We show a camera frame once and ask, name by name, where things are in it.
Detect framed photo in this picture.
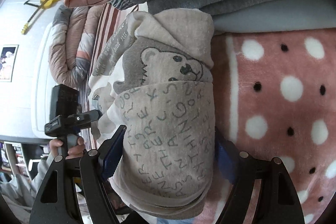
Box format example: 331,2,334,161
0,44,19,83

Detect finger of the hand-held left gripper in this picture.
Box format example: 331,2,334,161
79,109,103,130

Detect person's left forearm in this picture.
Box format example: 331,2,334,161
0,155,57,216

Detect rolled pink grey quilt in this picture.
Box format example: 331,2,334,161
51,5,105,89

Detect bear print pants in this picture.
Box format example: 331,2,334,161
88,11,216,219

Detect person's left hand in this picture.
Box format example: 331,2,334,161
49,137,86,160

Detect white bed headboard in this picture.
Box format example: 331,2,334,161
32,22,58,139

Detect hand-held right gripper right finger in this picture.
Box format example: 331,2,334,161
214,132,302,224

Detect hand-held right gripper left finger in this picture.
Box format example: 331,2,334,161
28,124,126,224

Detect shelf with stacked things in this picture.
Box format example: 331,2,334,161
0,141,50,184

